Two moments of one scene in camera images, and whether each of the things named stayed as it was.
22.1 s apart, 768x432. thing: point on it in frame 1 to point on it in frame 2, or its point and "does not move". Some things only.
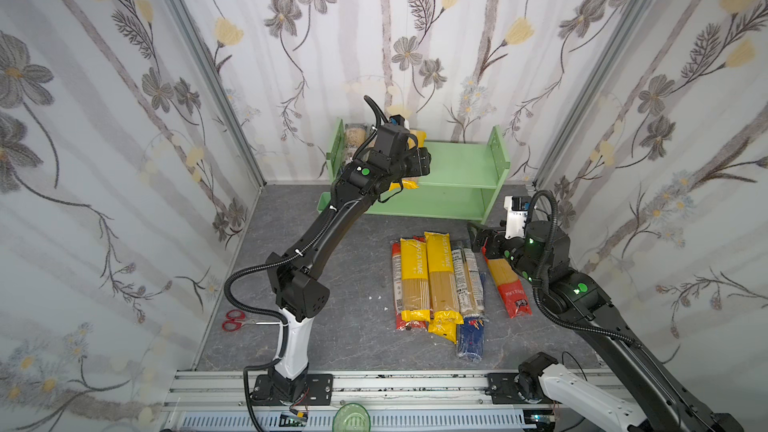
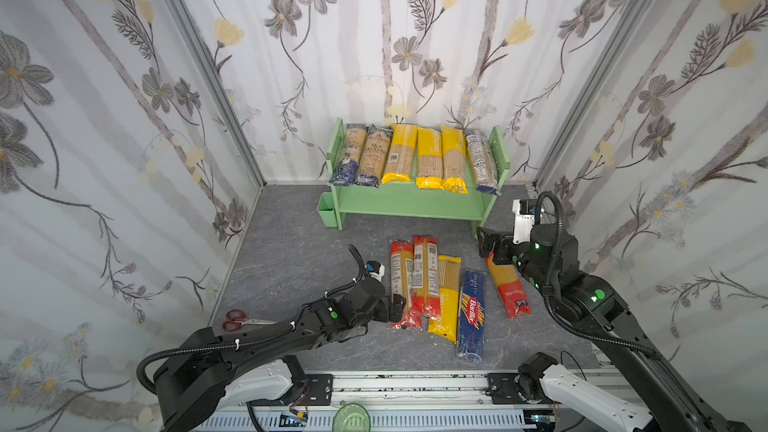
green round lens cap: [351, 417] does not move
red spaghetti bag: [508, 283] does not move
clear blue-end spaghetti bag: [470, 303] to [483, 163]
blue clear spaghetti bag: [355, 137] does not move
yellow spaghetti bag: [444, 307] to [454, 160]
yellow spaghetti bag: [415, 280] to [429, 159]
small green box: [324, 200] does not move
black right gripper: [486, 240] does not move
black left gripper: [418, 161] to [391, 306]
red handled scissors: [236, 320] does not move
